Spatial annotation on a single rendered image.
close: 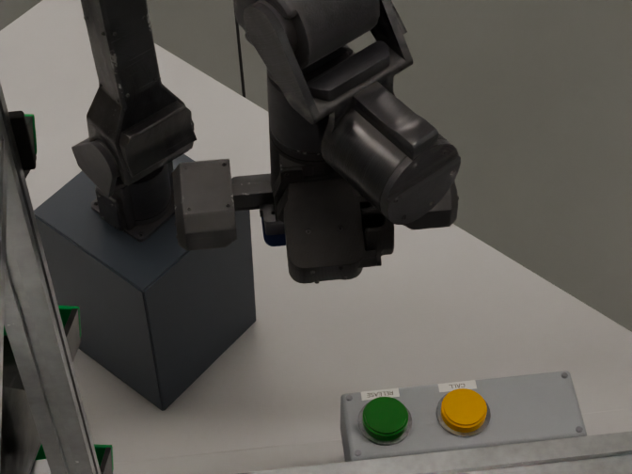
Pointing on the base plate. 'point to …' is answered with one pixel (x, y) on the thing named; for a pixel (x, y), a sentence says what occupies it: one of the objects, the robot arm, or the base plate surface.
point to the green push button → (385, 418)
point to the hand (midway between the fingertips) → (314, 238)
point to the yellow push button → (464, 410)
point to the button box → (529, 391)
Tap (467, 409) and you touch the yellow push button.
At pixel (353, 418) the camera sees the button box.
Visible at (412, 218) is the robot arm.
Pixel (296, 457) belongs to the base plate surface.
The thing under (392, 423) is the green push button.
